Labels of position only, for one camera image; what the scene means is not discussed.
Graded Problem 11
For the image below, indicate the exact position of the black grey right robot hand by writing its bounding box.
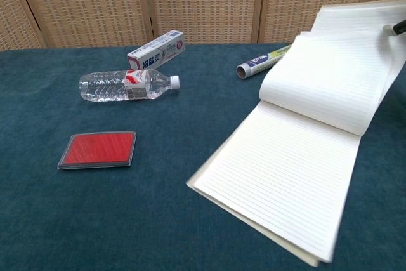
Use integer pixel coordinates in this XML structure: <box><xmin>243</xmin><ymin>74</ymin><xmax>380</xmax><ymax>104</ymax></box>
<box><xmin>383</xmin><ymin>19</ymin><xmax>406</xmax><ymax>36</ymax></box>

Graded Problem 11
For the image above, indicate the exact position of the white lined notepad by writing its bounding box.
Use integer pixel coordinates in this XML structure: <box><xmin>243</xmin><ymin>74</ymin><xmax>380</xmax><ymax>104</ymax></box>
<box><xmin>186</xmin><ymin>0</ymin><xmax>406</xmax><ymax>267</ymax></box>

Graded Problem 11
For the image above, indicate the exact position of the plastic wrap roll tube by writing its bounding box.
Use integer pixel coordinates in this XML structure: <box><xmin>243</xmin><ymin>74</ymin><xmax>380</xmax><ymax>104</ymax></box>
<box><xmin>236</xmin><ymin>44</ymin><xmax>292</xmax><ymax>80</ymax></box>

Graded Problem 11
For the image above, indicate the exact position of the white blue toothpaste box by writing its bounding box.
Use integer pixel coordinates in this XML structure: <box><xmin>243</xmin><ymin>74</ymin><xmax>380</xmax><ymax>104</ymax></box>
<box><xmin>126</xmin><ymin>29</ymin><xmax>186</xmax><ymax>71</ymax></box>

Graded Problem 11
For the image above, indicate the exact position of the clear plastic water bottle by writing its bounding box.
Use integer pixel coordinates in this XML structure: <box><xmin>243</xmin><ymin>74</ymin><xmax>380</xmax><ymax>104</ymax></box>
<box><xmin>78</xmin><ymin>68</ymin><xmax>181</xmax><ymax>103</ymax></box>

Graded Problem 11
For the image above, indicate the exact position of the red stamp ink pad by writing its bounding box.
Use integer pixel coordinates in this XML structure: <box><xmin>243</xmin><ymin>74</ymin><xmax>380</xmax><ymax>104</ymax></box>
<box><xmin>57</xmin><ymin>131</ymin><xmax>137</xmax><ymax>171</ymax></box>

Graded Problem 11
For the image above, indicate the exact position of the blue velvet table cloth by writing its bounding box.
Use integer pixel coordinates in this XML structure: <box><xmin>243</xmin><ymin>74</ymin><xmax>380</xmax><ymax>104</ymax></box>
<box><xmin>0</xmin><ymin>41</ymin><xmax>406</xmax><ymax>271</ymax></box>

